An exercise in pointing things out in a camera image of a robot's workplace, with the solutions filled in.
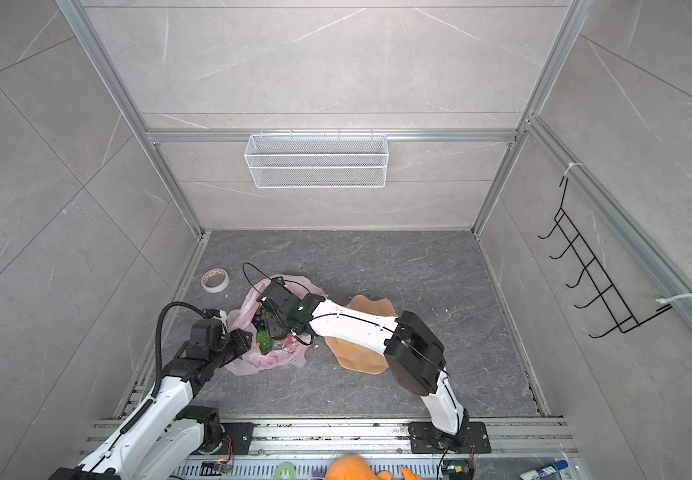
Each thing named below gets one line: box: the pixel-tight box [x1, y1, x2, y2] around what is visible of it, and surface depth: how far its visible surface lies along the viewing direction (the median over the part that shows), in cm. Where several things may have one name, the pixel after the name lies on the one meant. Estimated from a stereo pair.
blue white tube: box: [518, 460, 569, 480], surface depth 70 cm
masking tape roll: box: [200, 268, 230, 293], surface depth 106 cm
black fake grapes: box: [251, 307, 266, 331], surface depth 90 cm
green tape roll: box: [273, 462, 297, 480], surface depth 71 cm
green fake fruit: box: [256, 328, 273, 355], surface depth 87 cm
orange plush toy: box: [326, 455, 420, 480], surface depth 65 cm
